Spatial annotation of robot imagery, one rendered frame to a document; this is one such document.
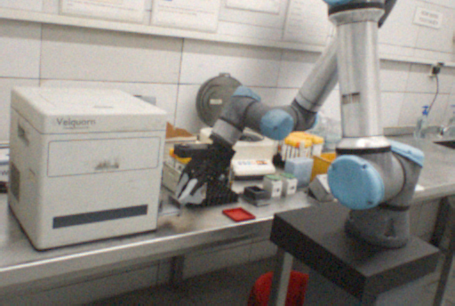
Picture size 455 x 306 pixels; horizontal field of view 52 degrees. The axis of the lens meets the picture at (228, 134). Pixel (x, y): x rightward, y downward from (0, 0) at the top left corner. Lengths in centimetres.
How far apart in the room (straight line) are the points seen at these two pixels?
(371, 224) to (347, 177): 19
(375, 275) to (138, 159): 56
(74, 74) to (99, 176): 67
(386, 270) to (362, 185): 20
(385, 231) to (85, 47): 110
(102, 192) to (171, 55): 86
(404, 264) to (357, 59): 46
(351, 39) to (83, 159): 61
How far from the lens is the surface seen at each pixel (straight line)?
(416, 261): 116
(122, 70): 171
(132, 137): 105
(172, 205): 122
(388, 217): 115
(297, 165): 156
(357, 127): 99
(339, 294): 121
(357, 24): 100
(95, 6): 165
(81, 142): 100
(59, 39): 162
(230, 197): 138
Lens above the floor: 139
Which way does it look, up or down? 13 degrees down
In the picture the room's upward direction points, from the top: 8 degrees clockwise
